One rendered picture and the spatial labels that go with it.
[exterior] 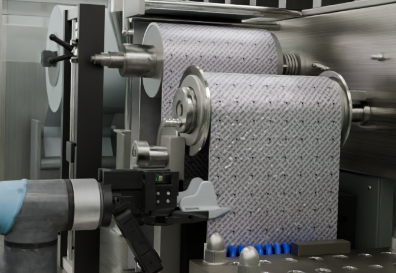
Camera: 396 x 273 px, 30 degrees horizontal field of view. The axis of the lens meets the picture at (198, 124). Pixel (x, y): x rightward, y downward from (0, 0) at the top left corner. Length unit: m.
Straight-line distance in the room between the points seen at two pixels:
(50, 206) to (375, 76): 0.61
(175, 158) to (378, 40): 0.41
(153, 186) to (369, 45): 0.49
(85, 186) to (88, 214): 0.04
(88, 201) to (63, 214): 0.04
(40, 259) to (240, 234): 0.32
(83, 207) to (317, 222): 0.41
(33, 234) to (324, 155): 0.49
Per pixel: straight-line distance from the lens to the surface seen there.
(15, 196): 1.05
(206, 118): 1.14
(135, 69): 1.41
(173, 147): 1.21
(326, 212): 1.26
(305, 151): 1.23
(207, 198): 1.14
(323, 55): 1.48
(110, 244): 1.83
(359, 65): 1.38
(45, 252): 1.07
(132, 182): 1.10
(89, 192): 1.07
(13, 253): 1.08
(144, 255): 1.12
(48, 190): 1.06
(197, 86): 1.17
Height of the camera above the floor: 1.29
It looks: 3 degrees down
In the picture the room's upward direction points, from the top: 2 degrees clockwise
